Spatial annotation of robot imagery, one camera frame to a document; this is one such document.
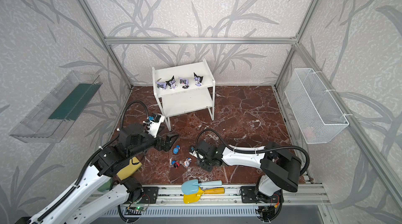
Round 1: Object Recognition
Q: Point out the pink white small figurine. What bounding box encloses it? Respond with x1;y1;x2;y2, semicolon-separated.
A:
183;158;192;167

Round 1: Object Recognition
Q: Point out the black eared purple figurine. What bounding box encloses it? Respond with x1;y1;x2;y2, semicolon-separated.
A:
156;81;167;90

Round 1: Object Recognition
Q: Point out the black-headed purple figurine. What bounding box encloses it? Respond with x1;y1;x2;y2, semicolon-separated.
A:
166;76;177;90

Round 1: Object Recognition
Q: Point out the purple pale figurine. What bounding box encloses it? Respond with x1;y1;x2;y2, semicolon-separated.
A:
179;77;189;89

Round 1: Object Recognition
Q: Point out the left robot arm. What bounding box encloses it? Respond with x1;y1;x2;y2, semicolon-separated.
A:
17;100;179;224

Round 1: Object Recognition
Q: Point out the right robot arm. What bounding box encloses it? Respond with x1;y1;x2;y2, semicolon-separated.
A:
189;128;311;202

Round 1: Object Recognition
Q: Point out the white two-tier metal shelf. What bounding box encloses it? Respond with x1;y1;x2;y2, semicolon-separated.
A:
152;59;216;130

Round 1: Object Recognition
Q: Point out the blue-capped small figurine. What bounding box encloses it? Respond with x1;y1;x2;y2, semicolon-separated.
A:
173;145;181;154

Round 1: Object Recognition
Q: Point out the yellow sponge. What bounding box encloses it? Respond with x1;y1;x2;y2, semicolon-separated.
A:
117;157;142;181

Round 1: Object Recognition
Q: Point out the light blue toy shovel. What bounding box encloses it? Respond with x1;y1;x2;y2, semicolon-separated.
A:
181;179;223;195

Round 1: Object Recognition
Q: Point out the pale green plastic object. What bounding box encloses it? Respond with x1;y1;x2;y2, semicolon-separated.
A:
97;179;113;192

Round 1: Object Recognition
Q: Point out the yellow toy shovel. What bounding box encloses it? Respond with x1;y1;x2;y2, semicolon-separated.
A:
183;187;225;204

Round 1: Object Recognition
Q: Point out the green circuit board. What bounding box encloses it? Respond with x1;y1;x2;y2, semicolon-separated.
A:
126;206;148;215

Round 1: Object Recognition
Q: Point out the pink item in basket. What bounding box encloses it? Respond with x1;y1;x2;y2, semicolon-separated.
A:
303;127;316;142

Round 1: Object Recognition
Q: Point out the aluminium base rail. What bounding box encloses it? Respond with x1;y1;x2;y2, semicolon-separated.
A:
122;184;330;208

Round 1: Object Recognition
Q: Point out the clear plastic wall tray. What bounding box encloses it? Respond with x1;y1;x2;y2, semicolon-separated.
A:
9;71;103;143

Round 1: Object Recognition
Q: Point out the aluminium cage frame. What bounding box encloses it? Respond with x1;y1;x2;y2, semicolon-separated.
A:
76;0;402;207

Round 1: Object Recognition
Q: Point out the white wire mesh basket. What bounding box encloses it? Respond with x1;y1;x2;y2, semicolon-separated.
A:
285;68;349;144

